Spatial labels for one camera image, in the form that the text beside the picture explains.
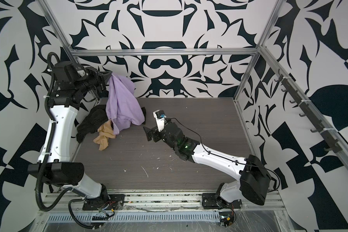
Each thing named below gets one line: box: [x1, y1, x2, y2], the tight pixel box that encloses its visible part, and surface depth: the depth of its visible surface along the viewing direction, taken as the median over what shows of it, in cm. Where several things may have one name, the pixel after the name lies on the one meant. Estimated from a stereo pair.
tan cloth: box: [92, 119, 116, 151], surface depth 96 cm
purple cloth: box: [105, 72, 145, 135], surface depth 79 cm
